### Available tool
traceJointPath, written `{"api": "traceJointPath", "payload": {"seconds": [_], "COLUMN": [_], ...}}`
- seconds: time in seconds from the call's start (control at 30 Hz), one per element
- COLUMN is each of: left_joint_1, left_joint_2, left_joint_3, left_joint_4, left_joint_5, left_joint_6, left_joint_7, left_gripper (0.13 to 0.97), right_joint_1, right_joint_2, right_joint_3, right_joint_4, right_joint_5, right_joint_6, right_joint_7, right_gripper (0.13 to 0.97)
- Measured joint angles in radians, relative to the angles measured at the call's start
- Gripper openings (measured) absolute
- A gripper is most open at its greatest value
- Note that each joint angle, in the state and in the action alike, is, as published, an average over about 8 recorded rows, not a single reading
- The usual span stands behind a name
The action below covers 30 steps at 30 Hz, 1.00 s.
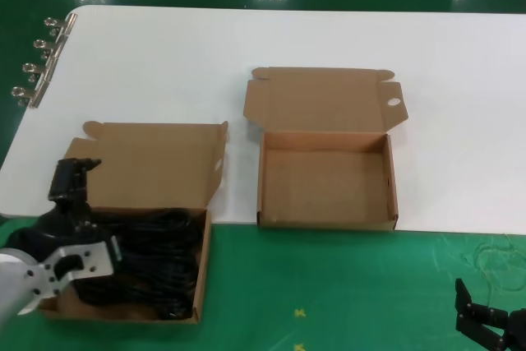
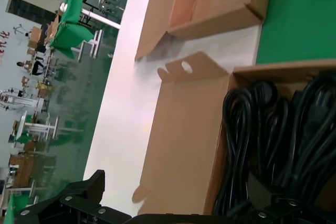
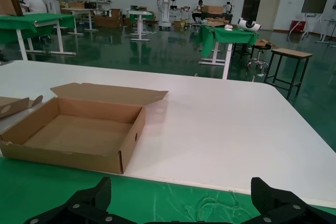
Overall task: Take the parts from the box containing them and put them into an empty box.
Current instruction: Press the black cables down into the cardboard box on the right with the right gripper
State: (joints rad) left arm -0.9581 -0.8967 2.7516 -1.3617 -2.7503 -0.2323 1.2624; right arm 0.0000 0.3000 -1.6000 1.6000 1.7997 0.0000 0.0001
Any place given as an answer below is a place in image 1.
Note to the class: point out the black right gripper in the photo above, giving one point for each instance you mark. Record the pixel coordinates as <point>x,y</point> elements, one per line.
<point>518,326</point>

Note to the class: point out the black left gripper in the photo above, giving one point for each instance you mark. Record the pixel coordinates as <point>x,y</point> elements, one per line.
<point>61,227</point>

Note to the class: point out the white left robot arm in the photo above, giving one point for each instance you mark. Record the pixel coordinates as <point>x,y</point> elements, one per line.
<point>10,285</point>

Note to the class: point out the open brown cardboard box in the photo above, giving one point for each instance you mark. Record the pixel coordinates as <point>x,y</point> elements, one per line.
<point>328,178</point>

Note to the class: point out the flat cardboard piece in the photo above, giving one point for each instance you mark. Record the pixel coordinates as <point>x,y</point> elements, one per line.
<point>156,162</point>

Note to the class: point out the metal binder clip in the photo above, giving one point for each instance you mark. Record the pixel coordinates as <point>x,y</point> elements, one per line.
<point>41,70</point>
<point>33,94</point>
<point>61,24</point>
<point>51,47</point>

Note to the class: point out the green table cloth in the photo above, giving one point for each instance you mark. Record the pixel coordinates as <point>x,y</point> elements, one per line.
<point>328,285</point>

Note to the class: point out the silver wrist mounting bracket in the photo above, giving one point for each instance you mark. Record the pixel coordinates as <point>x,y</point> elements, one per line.
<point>94,260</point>

